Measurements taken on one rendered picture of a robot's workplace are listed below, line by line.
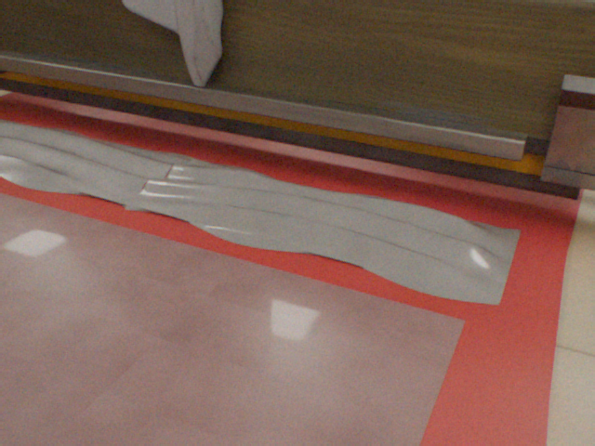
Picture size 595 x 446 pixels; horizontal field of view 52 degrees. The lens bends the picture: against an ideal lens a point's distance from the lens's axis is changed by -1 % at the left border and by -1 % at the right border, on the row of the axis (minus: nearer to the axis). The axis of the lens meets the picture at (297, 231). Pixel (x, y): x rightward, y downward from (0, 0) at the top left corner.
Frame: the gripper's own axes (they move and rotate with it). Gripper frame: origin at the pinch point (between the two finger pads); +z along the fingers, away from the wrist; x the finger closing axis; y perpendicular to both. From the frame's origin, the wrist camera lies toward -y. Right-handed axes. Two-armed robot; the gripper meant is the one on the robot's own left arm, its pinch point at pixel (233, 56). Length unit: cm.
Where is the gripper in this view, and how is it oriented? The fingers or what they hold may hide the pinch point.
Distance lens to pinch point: 38.2
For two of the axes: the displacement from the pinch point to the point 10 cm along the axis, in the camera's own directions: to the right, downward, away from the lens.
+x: -4.2, 4.2, -8.0
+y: -9.1, -2.3, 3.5
